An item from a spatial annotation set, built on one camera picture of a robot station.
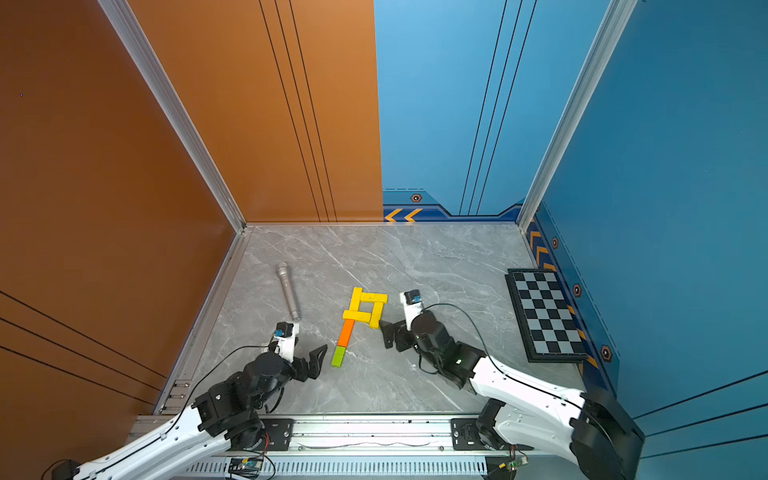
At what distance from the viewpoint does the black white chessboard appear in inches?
33.7

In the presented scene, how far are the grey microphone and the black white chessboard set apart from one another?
0.72 meters

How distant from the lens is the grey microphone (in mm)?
958
